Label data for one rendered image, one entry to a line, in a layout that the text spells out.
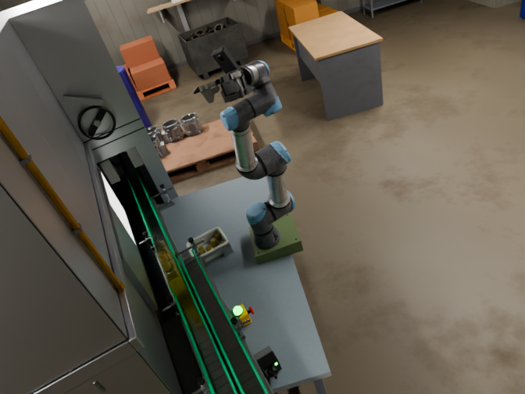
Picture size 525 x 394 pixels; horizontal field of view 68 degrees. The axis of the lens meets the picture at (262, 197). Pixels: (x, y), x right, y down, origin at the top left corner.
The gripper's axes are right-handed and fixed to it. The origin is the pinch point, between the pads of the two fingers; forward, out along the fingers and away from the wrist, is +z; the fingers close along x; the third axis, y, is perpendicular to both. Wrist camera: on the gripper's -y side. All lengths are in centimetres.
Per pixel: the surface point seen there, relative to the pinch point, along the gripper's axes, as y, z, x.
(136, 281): 62, 2, 69
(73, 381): 62, 53, 49
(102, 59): -35, -80, 111
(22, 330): 38, 59, 43
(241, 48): -37, -561, 260
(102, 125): -1, -76, 131
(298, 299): 108, -39, 24
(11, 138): -5, 40, 35
